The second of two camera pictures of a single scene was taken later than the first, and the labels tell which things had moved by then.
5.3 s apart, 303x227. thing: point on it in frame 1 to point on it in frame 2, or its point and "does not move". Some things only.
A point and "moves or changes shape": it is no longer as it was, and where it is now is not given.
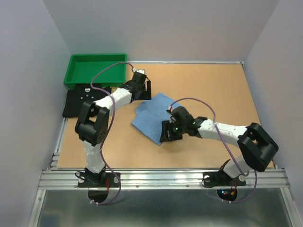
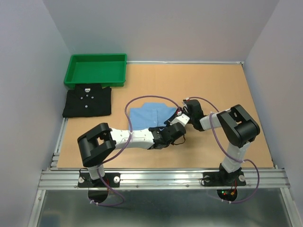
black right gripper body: x=176 y=127 to x=191 y=117
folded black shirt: x=75 y=98 does not move
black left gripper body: x=140 y=89 to x=168 y=143
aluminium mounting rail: x=164 y=179 does not move
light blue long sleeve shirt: x=150 y=115 moves or changes shape
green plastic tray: x=82 y=68 does not move
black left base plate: x=90 y=179 does not move
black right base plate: x=219 y=178 does not move
